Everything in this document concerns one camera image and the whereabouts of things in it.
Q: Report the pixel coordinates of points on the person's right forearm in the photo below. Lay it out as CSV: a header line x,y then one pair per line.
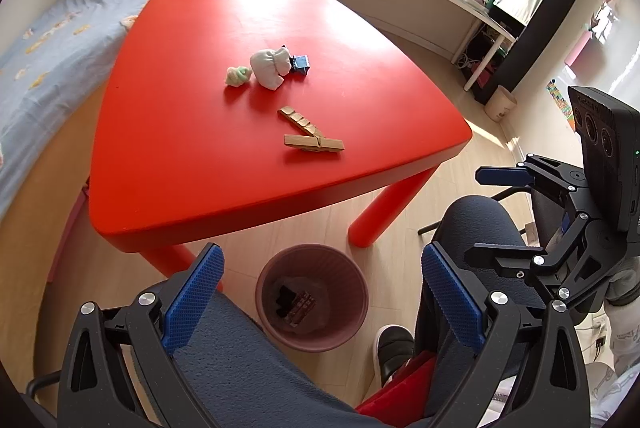
x,y
622,323

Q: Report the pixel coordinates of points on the dark wrappers inside bin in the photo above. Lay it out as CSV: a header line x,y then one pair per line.
x,y
297,303

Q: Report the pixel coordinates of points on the wooden bed frame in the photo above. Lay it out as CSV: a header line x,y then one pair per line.
x,y
45,218

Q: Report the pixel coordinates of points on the light blue printed bedsheet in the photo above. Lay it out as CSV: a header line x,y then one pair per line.
x,y
50,58

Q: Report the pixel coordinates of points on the red cloth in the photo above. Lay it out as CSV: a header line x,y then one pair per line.
x,y
400,398

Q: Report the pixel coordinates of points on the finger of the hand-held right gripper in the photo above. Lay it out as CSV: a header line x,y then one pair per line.
x,y
500,255
500,175

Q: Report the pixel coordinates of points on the pink plastic waste bin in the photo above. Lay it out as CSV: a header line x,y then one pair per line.
x,y
345,298

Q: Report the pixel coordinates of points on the colourful wall sticker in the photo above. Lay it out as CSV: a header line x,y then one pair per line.
x,y
561,103

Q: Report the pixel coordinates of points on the wooden clothespin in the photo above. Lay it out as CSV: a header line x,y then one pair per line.
x,y
300,118
320,144

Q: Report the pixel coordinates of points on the white cloth pouch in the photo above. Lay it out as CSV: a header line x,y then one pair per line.
x,y
267,68

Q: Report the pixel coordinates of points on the black shoe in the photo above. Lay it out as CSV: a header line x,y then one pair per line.
x,y
392,348

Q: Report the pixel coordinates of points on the black chair armrest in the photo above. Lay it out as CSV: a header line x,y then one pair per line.
x,y
42,385

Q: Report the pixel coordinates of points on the black wardrobe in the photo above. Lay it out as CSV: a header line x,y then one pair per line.
x,y
555,18

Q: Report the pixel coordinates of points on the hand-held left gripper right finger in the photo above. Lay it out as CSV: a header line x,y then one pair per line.
x,y
452,303

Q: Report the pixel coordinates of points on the person's right leg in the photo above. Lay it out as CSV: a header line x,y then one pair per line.
x,y
480,223

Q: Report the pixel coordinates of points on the person's left leg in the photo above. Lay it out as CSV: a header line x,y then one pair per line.
x,y
260,373

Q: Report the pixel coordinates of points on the red plastic table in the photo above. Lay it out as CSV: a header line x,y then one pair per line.
x,y
200,118

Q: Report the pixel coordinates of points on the beige waste bin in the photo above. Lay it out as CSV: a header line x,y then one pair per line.
x,y
500,104

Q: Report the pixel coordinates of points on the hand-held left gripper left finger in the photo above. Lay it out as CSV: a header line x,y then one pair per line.
x,y
192,298

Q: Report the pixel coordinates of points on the green white crumpled wad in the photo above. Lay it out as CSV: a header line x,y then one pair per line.
x,y
237,76

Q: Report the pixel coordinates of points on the person's leg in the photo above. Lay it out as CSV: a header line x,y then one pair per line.
x,y
480,223
260,373

